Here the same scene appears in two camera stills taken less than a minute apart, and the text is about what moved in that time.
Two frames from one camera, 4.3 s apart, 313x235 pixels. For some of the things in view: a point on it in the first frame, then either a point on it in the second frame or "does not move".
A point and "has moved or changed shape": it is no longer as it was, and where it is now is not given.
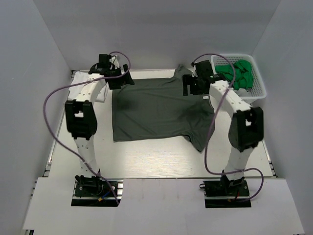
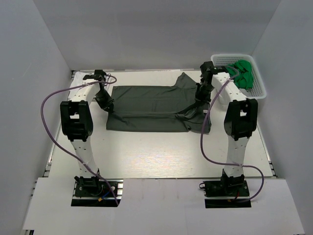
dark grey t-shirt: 155,107 has moved or changed shape
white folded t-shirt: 78,77 does not move
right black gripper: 189,80 -> 200,98
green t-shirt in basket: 243,76 does not move
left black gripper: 125,80 -> 109,103
